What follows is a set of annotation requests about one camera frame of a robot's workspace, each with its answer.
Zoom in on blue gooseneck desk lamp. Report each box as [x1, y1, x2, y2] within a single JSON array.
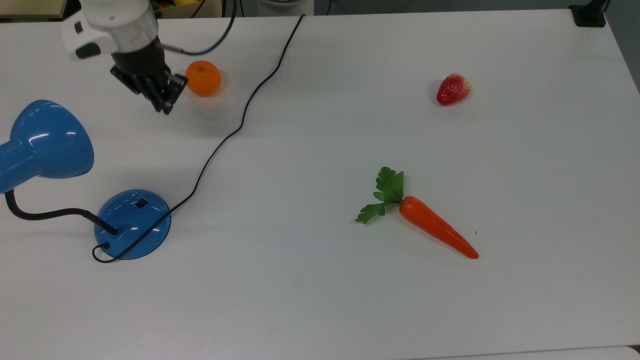
[[0, 99, 172, 261]]

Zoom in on wooden box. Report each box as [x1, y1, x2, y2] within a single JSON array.
[[0, 0, 69, 22]]

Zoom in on orange tangerine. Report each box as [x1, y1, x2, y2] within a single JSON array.
[[184, 60, 223, 98]]

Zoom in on white round container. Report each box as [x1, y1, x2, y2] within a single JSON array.
[[259, 0, 316, 17]]

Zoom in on toy carrot with green leaves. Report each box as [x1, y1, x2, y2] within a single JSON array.
[[354, 166, 480, 260]]

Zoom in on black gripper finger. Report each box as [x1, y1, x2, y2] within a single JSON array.
[[157, 79, 177, 116], [142, 77, 165, 113]]

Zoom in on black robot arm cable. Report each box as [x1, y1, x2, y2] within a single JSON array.
[[160, 0, 239, 56]]

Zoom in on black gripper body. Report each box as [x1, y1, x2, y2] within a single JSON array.
[[110, 42, 189, 104]]

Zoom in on black lamp power cable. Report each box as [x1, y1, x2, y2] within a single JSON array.
[[91, 14, 306, 265]]

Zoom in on black table corner clamp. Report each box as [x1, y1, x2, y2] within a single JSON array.
[[568, 0, 609, 29]]

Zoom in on red toy apple slice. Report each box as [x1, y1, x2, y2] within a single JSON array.
[[435, 72, 473, 107]]

